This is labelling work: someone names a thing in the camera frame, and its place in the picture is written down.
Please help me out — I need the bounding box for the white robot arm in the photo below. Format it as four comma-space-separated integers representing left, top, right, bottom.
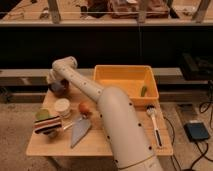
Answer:
48, 57, 163, 171

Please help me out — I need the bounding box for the dark blue sponge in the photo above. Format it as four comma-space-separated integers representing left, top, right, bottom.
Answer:
48, 81, 64, 93

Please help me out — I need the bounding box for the white dish brush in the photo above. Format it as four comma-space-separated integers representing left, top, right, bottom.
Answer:
146, 105, 162, 148

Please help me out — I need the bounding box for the black pedal cable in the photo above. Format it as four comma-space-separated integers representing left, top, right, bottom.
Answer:
163, 99, 213, 171

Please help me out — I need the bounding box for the orange tomato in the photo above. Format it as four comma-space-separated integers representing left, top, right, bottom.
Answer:
78, 102, 91, 115

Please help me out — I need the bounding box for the white cup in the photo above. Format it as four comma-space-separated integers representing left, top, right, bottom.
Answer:
54, 98, 71, 118

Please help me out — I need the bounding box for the green round object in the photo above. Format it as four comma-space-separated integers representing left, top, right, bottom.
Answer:
35, 109, 50, 121

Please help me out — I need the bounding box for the blue foot pedal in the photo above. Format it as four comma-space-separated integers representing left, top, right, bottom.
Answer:
184, 122, 210, 142

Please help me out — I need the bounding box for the yellow plastic bin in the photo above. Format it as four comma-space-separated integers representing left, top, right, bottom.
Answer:
93, 65, 159, 106

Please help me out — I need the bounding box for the green pickle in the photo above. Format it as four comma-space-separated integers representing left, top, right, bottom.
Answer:
140, 86, 147, 97

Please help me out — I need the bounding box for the purple bowl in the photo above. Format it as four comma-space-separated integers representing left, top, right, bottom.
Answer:
52, 79, 69, 97

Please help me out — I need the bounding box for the small wooden table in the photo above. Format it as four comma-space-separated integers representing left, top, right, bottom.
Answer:
26, 86, 173, 156

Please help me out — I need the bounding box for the black box on shelf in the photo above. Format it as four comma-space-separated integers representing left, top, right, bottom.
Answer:
179, 53, 213, 81

